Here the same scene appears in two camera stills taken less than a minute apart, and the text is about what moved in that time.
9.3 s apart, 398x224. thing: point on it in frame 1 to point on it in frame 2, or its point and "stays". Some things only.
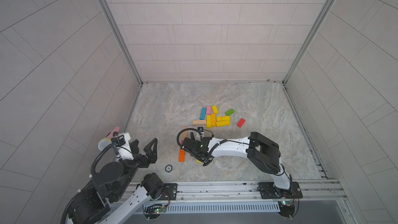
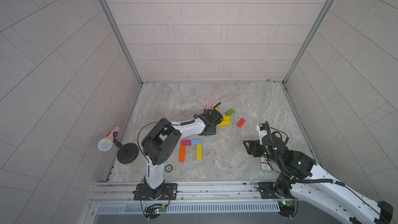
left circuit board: [153, 211] stays
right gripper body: [194, 153] to [260, 151]
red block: [240, 122] stays
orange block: [181, 155] stays
